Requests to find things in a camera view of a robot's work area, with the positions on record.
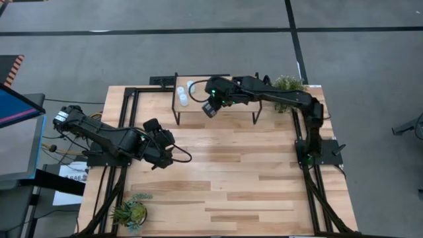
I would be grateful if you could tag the black stand leg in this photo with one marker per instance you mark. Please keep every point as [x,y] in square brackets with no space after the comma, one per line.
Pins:
[409,125]

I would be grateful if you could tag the wooden shelf with black frame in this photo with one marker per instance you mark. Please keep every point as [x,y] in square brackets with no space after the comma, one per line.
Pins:
[193,107]

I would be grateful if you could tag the bushy green potted plant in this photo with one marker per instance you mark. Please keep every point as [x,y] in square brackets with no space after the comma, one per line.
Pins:
[287,82]

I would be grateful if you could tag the green succulent plant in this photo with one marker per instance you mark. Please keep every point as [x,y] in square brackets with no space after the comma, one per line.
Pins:
[132,213]

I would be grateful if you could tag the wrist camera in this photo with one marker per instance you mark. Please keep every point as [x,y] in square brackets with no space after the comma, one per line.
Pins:
[209,109]
[152,125]

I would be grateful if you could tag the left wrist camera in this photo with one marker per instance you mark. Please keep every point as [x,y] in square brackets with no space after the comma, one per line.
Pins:
[152,125]

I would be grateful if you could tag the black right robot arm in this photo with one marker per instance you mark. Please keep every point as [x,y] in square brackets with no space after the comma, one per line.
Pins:
[284,96]

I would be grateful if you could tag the black power strip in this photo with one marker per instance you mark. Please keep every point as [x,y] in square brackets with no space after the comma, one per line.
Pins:
[162,80]

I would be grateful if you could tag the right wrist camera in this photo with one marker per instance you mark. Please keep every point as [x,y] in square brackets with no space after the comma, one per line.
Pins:
[209,109]

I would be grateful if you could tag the black aluminium table frame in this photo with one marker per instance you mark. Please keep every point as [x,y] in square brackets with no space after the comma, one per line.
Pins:
[130,99]

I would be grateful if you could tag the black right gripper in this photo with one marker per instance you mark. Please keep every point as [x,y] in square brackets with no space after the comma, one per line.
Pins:
[218,87]

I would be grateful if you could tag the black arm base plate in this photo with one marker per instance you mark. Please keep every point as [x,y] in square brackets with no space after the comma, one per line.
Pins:
[109,162]
[330,155]

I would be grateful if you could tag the black beam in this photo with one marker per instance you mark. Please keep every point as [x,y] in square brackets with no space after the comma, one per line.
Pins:
[54,182]

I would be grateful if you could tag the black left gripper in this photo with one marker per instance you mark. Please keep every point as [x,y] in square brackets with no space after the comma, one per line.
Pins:
[160,148]

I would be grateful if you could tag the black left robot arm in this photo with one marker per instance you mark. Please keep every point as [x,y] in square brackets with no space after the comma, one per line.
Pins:
[99,132]

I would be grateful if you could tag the plain white medicine bottle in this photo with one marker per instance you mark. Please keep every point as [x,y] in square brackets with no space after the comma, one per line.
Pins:
[190,86]
[183,100]
[180,91]

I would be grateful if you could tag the grey board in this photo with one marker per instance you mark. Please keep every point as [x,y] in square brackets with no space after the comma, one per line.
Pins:
[18,148]

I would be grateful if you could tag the monitor with blue pink screen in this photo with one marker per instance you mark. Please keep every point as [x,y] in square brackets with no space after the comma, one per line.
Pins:
[16,105]

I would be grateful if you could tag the white paper sheet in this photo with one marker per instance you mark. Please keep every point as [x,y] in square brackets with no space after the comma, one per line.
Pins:
[71,185]

